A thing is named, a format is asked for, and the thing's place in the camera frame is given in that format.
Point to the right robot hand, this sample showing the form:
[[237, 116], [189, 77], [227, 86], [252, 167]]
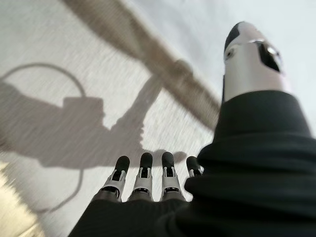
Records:
[[247, 172]]

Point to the grey textured floor rug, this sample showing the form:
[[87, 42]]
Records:
[[37, 37]]

